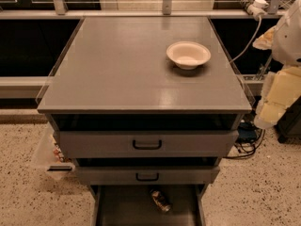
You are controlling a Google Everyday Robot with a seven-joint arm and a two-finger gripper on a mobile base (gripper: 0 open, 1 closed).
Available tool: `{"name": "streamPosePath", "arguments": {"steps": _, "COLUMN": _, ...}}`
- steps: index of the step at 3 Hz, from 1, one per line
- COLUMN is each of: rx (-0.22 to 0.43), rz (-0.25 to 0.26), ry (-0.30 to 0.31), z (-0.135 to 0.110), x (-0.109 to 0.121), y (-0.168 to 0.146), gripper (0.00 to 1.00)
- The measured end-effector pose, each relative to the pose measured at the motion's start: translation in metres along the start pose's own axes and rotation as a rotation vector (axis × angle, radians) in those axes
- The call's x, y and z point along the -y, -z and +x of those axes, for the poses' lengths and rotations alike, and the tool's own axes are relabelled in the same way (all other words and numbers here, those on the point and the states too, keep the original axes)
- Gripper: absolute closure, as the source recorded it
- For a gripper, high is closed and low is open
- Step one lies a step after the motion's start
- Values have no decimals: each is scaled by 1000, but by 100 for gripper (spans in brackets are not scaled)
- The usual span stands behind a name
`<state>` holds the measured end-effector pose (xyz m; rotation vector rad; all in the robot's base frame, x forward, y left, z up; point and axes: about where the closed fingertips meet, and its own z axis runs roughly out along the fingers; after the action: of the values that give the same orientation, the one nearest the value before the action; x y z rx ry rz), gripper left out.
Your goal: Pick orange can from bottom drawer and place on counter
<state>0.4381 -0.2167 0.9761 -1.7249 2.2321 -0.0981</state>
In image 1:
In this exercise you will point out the orange soda can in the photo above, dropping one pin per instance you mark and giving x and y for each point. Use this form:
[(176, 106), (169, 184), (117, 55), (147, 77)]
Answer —
[(160, 200)]

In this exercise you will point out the dark grey cabinet right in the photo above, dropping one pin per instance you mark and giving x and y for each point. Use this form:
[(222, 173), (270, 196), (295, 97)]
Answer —
[(290, 123)]

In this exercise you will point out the grey drawer cabinet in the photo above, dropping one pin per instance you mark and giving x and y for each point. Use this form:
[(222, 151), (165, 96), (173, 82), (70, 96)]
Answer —
[(116, 77)]

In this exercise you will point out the grey middle drawer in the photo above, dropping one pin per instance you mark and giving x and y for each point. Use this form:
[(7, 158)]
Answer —
[(112, 176)]

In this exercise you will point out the white power strip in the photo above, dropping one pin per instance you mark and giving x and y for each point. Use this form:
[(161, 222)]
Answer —
[(256, 8)]

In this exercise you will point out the grey bottom drawer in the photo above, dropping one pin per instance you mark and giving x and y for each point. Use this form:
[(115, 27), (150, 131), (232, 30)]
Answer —
[(133, 206)]

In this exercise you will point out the clear plastic side bin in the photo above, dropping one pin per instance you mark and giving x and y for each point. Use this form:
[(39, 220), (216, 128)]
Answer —
[(48, 157)]

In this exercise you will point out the grey top drawer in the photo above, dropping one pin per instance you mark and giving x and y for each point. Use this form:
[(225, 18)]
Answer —
[(85, 144)]

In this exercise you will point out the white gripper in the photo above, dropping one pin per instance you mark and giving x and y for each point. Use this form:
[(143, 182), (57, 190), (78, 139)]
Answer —
[(289, 41)]

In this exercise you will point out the grey drawer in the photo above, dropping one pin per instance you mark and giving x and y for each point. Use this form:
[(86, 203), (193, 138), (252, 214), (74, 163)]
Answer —
[(85, 144), (133, 206), (112, 176)]

